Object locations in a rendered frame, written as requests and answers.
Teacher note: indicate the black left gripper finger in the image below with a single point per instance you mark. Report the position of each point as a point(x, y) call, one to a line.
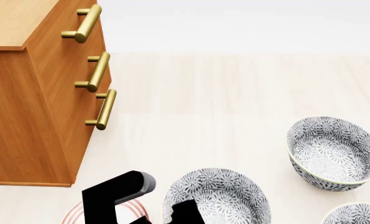
point(186, 213)
point(100, 198)

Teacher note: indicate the black white patterned bowl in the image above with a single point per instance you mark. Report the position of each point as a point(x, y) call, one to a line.
point(355, 214)
point(331, 149)
point(228, 186)

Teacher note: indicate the wooden cabinet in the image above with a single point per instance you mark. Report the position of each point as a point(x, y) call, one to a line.
point(23, 105)

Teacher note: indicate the white plate with red stripes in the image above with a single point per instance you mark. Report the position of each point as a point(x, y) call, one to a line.
point(72, 214)

